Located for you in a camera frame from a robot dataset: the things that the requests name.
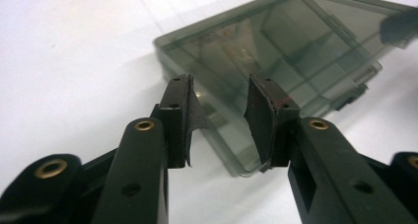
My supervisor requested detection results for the smoky translucent plastic compartment box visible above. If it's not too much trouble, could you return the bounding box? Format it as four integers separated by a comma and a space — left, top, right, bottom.
153, 0, 418, 179

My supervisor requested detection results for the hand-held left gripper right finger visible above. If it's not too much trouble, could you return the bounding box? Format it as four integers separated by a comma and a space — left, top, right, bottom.
243, 73, 301, 173

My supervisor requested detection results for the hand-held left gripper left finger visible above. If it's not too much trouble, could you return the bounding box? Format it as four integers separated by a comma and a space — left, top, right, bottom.
159, 73, 210, 170

